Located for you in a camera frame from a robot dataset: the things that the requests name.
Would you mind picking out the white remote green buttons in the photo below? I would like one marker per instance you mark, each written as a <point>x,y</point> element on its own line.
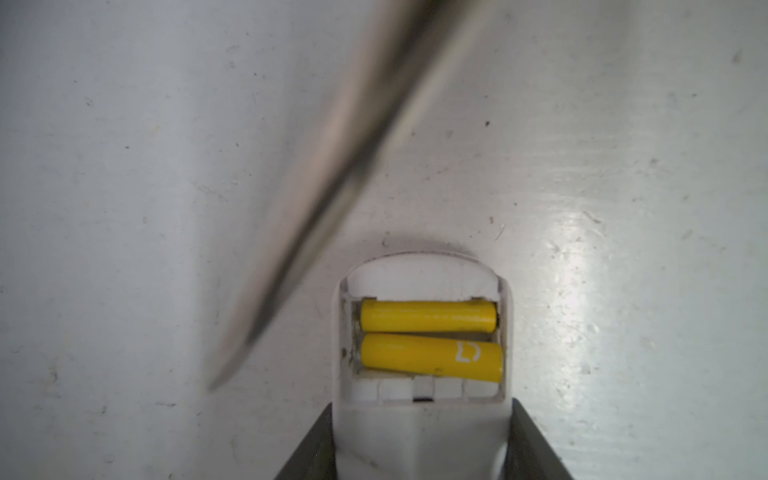
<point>394,425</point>

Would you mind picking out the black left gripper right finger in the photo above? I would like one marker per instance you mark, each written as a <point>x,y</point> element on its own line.
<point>529,455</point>

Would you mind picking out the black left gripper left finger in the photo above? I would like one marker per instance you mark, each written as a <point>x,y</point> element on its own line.
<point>315,456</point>

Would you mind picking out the clear handle screwdriver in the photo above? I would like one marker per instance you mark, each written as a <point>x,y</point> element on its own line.
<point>403,61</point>

